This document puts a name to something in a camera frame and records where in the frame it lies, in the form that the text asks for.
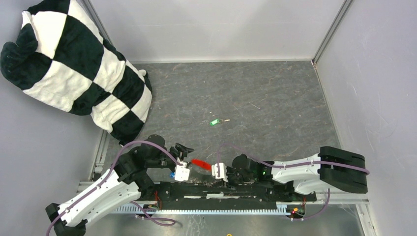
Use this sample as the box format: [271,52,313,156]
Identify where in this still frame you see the metal key holder red handle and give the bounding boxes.
[188,159,216,187]

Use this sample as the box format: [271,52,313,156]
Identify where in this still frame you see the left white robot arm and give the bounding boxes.
[46,135,194,236]

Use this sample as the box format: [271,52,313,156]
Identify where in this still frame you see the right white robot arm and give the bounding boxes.
[213,146,370,201]

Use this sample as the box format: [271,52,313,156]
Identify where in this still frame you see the keys with green tag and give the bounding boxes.
[209,118,230,126]

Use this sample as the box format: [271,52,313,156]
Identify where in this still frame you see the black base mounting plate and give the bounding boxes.
[139,182,317,210]

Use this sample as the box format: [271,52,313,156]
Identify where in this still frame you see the checkered black white plush cloth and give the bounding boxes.
[0,0,152,142]

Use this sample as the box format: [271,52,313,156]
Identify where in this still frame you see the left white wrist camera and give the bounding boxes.
[174,161,190,182]

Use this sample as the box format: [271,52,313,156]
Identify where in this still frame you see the slotted grey cable duct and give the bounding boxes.
[114,202,287,216]

